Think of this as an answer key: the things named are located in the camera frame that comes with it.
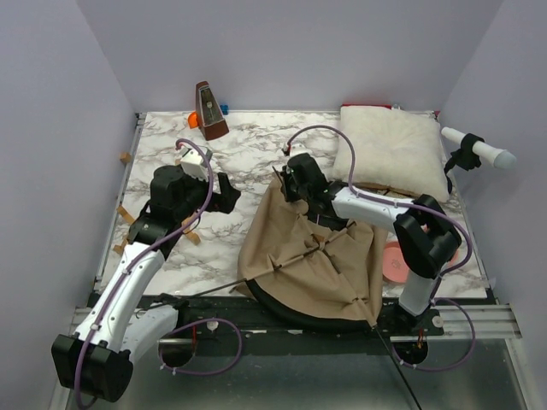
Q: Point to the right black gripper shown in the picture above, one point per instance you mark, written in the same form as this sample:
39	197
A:
286	176

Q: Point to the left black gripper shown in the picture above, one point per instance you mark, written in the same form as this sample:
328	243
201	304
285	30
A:
229	195

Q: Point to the tan pet tent fabric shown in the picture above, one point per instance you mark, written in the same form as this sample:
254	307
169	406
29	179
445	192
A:
347	287

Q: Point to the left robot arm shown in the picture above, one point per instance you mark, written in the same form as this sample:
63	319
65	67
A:
99	357

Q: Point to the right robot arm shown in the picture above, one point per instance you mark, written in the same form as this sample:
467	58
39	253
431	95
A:
426	235

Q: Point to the pink cat-ear pet bowl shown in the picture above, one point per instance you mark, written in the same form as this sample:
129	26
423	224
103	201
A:
394	268

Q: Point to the brown wooden metronome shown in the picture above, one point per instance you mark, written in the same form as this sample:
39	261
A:
210	119

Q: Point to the orange plastic cup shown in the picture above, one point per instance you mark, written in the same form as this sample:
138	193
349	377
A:
193	120

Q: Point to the white fluffy pillow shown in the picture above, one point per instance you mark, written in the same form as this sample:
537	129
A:
395	149

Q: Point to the wooden block on edge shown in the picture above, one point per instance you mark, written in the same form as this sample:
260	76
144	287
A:
125	157

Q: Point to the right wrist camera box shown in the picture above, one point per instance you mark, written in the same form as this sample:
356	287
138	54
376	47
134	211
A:
293	149

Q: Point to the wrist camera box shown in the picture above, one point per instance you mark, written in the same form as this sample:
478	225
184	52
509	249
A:
293	149
193	164

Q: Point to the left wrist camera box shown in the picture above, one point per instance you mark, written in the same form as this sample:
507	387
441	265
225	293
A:
193	164

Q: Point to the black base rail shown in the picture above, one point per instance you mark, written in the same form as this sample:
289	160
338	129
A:
221	326

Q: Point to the white microphone on mount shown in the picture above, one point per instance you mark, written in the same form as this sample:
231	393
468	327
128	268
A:
473	150

